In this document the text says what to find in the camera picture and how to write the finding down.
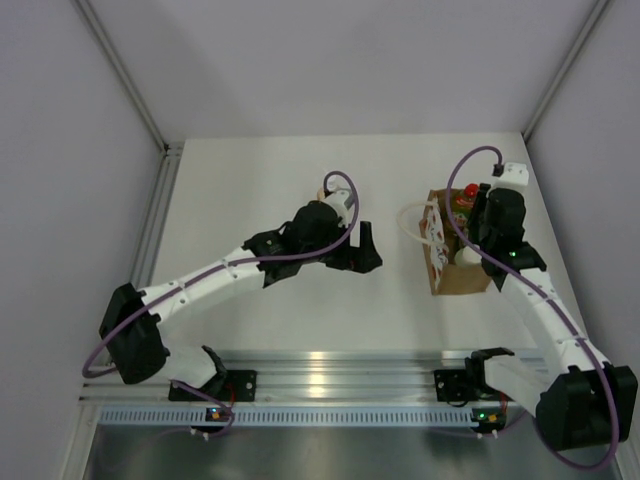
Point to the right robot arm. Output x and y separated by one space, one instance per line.
584 400

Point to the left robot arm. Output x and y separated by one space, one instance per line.
139 324

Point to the right aluminium frame post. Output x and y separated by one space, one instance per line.
570 56

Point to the aluminium mounting rail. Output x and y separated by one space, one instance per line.
344 378

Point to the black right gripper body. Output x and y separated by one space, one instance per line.
477 216

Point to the grey slotted cable duct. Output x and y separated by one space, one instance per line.
254 416

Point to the white rope bag handle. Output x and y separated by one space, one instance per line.
403 224

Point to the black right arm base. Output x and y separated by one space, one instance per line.
452 387

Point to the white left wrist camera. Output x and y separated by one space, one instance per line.
343 203

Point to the aluminium frame post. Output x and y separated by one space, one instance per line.
99 33
570 56

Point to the left aluminium frame post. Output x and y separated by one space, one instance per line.
99 33

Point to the green dish soap bottle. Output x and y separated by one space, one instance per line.
459 222

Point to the burlap canvas bag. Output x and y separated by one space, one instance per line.
444 276

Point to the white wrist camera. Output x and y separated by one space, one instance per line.
511 175
343 203

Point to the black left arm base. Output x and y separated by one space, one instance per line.
236 386

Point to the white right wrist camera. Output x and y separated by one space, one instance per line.
511 175

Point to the white capped bottle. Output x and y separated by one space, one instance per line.
467 257

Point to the yellow dish soap bottle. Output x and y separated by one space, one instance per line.
462 200

